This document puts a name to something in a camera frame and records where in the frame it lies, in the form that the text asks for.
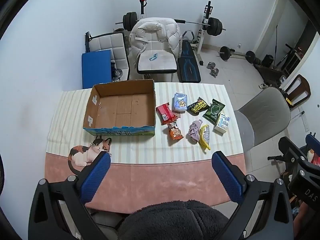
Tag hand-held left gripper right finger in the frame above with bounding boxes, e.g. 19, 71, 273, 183
211, 151, 294, 240

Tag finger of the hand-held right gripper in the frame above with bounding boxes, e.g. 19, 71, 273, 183
305, 133, 320, 153
267, 136, 309, 172

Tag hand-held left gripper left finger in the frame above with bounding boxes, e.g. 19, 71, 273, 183
27, 151, 112, 240

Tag yellow glitter banana pouch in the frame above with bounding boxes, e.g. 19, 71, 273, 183
199, 124, 212, 151

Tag white and blue tissue pack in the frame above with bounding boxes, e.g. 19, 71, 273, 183
214, 112, 231, 133

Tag purple cloth bundle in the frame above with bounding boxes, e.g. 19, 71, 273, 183
188, 120, 203, 144

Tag green snack packet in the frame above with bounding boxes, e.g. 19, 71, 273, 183
202, 99, 225, 124

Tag orange panda snack packet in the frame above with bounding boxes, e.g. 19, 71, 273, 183
167, 121, 184, 140

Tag cardboard box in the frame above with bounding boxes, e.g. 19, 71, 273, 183
82, 79, 157, 137

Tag black shoe wipes packet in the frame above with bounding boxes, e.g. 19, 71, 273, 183
187, 97, 209, 115

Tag light blue tissue pack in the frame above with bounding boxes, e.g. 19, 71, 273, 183
173, 93, 188, 112

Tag red snack packet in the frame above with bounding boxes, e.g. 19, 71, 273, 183
156, 103, 179, 125

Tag grey plastic chair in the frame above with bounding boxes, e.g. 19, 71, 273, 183
234, 87, 292, 153

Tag brown wooden chair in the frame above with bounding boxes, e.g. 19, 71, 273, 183
280, 74, 312, 109

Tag striped cat print tablecloth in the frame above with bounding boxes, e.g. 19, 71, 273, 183
44, 82, 247, 214

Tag person's dark fleece clothing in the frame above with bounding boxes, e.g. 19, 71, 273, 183
117, 200, 230, 240

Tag black exercise machine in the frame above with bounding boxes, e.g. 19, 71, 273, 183
255, 44, 299, 85

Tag black speaker box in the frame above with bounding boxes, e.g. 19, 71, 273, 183
262, 54, 274, 68

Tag blue foam mat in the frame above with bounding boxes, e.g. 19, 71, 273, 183
81, 50, 112, 89

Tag short barbell with black plates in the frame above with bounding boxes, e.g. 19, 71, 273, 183
217, 46, 256, 63

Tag black weight bench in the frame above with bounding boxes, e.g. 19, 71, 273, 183
178, 40, 202, 83

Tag white padded chair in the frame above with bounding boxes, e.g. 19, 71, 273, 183
136, 40, 179, 82

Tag white quilted chair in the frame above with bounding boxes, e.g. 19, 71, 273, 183
87, 32, 130, 80

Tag racked barbell with black plates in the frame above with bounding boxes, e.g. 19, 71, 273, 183
115, 12, 227, 36

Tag white puffer jacket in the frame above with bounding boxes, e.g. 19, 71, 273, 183
129, 17, 183, 68

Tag white barbell rack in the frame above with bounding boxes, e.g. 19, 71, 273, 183
139, 0, 213, 65

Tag black and blue handle tool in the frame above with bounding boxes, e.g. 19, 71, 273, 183
85, 31, 93, 53

